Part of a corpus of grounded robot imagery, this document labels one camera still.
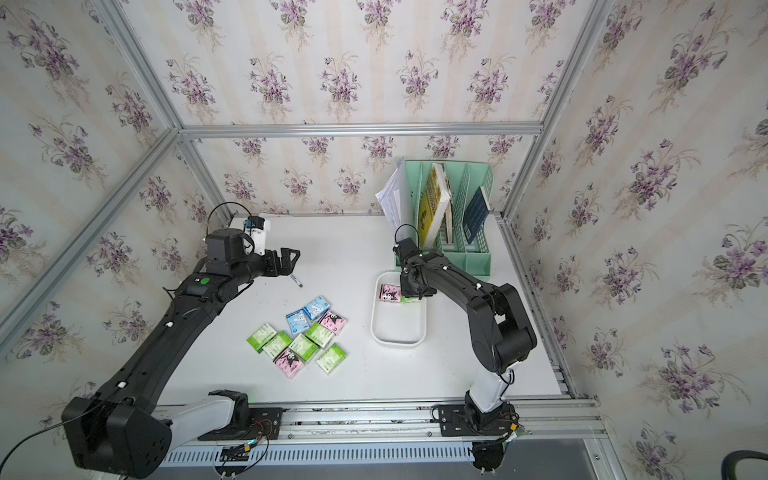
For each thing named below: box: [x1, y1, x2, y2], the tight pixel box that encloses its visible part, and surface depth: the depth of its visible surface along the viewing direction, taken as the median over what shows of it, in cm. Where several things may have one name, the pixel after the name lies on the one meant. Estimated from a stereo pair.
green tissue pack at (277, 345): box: [262, 331, 293, 360], surface depth 86 cm
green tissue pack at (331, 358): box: [316, 343, 348, 374], surface depth 84 cm
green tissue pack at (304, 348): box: [288, 333, 320, 363], surface depth 85 cm
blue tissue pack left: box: [285, 308, 310, 338], surface depth 90 cm
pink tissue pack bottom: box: [273, 348, 306, 379], surface depth 82 cm
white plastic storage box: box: [370, 270, 427, 348], surface depth 92 cm
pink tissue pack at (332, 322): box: [318, 310, 347, 336], surface depth 90 cm
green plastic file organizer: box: [401, 160, 494, 277], surface depth 105 cm
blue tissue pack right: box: [302, 295, 331, 321], surface depth 93 cm
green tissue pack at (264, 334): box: [246, 323, 277, 354], surface depth 87 cm
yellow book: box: [418, 163, 451, 248], surface depth 98 cm
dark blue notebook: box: [462, 186, 491, 245], surface depth 107 cm
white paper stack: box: [375, 160, 411, 230], surface depth 90 cm
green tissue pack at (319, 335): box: [306, 322, 334, 348], surface depth 88 cm
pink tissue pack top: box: [379, 284, 401, 303], surface depth 96 cm
